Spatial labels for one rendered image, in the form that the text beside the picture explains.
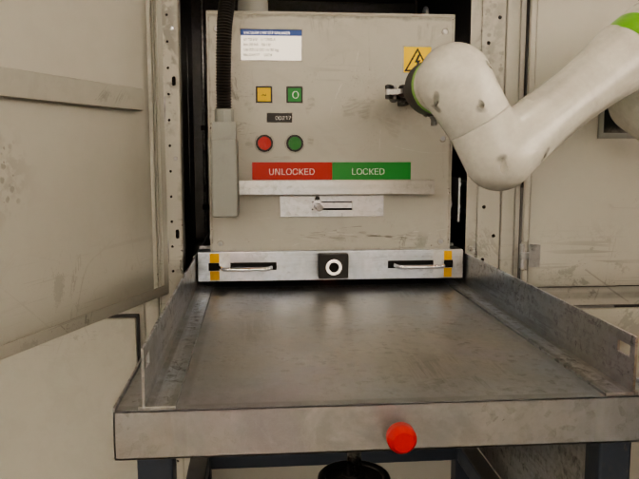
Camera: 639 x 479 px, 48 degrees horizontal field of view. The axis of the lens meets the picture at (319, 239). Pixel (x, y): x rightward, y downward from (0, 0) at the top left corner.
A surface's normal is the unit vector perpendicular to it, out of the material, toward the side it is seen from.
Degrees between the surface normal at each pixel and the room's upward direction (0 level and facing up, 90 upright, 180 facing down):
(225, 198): 90
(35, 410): 90
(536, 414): 90
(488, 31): 90
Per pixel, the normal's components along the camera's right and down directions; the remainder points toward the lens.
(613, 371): -1.00, 0.01
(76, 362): 0.09, 0.12
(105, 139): 0.96, 0.04
